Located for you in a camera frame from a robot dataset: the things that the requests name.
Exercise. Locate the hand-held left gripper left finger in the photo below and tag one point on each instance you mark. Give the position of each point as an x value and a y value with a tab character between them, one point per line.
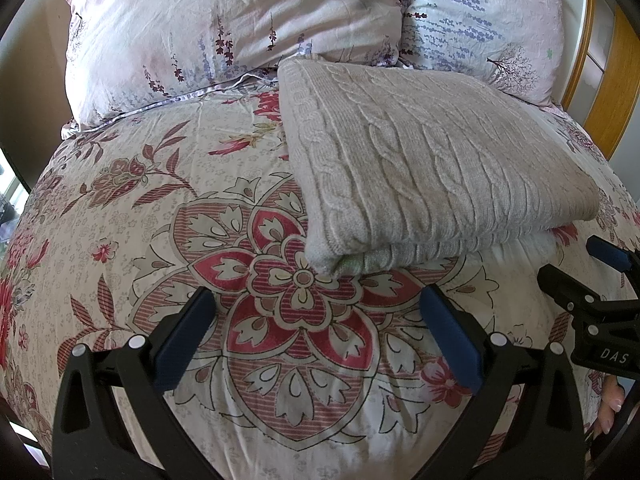
182	340

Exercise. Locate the pink floral pillow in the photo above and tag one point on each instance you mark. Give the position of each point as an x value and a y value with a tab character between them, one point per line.
210	30

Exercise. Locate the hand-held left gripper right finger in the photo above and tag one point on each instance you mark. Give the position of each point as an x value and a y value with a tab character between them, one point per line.
452	340

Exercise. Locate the floral bedspread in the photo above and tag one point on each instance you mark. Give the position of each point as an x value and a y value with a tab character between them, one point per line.
280	340

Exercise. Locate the pale blue floral pillow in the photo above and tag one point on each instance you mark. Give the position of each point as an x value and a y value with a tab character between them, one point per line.
480	15

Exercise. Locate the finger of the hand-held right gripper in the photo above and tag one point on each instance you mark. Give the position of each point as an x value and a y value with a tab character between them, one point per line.
612	256
565	285

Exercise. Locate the wooden headboard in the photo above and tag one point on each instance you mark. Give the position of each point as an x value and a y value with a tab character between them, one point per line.
620	60

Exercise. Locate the person's right hand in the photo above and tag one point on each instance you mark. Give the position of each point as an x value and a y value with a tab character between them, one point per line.
611	402

